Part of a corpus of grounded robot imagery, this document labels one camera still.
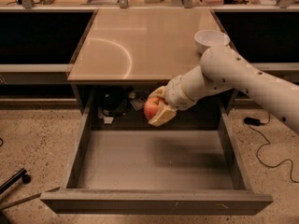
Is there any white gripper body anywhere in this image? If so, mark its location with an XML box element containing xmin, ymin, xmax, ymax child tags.
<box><xmin>164</xmin><ymin>76</ymin><xmax>195</xmax><ymax>111</ymax></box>

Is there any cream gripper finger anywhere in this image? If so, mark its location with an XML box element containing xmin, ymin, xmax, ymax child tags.
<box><xmin>149</xmin><ymin>104</ymin><xmax>177</xmax><ymax>127</ymax></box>
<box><xmin>149</xmin><ymin>86</ymin><xmax>165</xmax><ymax>99</ymax></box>

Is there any red apple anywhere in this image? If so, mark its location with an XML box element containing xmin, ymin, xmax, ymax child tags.
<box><xmin>144</xmin><ymin>96</ymin><xmax>164</xmax><ymax>119</ymax></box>

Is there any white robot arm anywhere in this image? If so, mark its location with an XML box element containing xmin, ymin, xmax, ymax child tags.
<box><xmin>144</xmin><ymin>46</ymin><xmax>299</xmax><ymax>133</ymax></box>

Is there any black device behind drawer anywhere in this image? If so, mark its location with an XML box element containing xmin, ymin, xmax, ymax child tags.
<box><xmin>97</xmin><ymin>86</ymin><xmax>134</xmax><ymax>118</ymax></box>

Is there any grey cabinet with glossy top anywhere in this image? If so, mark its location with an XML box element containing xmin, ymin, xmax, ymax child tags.
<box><xmin>68</xmin><ymin>7</ymin><xmax>224</xmax><ymax>108</ymax></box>

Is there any open grey top drawer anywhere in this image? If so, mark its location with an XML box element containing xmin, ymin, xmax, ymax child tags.
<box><xmin>41</xmin><ymin>97</ymin><xmax>273</xmax><ymax>216</ymax></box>

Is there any white label card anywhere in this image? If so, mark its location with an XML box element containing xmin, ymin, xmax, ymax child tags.
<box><xmin>130</xmin><ymin>97</ymin><xmax>146</xmax><ymax>111</ymax></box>

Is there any white bowl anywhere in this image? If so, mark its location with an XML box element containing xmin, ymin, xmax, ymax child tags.
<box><xmin>194</xmin><ymin>30</ymin><xmax>230</xmax><ymax>54</ymax></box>

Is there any black power adapter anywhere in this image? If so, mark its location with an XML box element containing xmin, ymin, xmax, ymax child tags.
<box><xmin>244</xmin><ymin>117</ymin><xmax>261</xmax><ymax>126</ymax></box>

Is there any grey metal rod on floor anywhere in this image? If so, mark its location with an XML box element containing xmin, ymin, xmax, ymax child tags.
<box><xmin>0</xmin><ymin>187</ymin><xmax>59</xmax><ymax>211</ymax></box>

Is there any black chair leg with caster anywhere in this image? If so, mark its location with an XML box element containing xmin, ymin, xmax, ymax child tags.
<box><xmin>0</xmin><ymin>168</ymin><xmax>31</xmax><ymax>194</ymax></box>

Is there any black floor cable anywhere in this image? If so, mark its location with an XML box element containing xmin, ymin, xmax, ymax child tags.
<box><xmin>246</xmin><ymin>112</ymin><xmax>299</xmax><ymax>184</ymax></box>

